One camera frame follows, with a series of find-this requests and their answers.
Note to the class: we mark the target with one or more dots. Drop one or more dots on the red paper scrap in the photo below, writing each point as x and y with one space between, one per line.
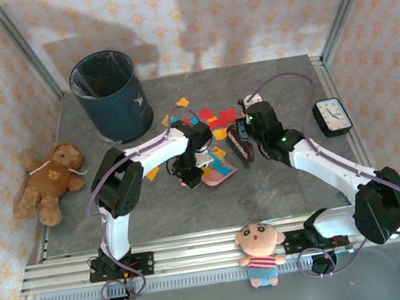
228 115
205 113
185 121
218 124

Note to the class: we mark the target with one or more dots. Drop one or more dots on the yellow paper scrap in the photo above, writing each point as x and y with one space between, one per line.
220 133
182 102
212 119
218 151
207 172
166 120

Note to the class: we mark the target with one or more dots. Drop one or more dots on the large blue paper scrap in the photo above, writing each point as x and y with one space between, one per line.
220 165

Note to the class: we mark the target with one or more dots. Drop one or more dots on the dark brown hand brush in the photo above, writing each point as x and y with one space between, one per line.
239 150

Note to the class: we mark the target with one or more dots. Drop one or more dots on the pink plastic dustpan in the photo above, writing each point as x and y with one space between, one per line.
219 180

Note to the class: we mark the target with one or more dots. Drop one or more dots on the orange-yellow paper scrap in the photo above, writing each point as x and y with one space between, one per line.
153 174

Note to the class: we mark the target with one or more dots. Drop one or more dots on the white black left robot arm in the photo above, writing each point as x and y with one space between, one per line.
155 152

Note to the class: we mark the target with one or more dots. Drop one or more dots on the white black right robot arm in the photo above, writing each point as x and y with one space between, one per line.
321 166

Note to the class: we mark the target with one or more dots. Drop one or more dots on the black alarm clock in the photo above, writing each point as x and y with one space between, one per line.
333 116

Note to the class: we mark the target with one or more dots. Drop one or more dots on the dark blue trash bin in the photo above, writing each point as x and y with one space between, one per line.
116 113

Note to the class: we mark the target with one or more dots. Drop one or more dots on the clear plastic bin liner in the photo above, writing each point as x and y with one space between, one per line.
100 74

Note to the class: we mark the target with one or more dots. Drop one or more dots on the cartoon boy plush doll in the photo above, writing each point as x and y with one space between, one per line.
259 242

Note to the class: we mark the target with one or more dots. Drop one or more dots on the slotted metal vent strip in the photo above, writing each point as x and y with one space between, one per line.
203 278

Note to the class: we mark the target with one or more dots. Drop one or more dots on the brown teddy bear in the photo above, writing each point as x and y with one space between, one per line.
47 179

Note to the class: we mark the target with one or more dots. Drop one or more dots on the wide aluminium extrusion rail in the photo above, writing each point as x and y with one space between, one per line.
200 254

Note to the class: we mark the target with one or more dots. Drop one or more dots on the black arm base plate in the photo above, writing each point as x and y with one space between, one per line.
295 244
145 264

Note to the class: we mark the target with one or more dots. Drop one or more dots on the aluminium frame post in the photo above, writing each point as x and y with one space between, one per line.
348 0
21 44

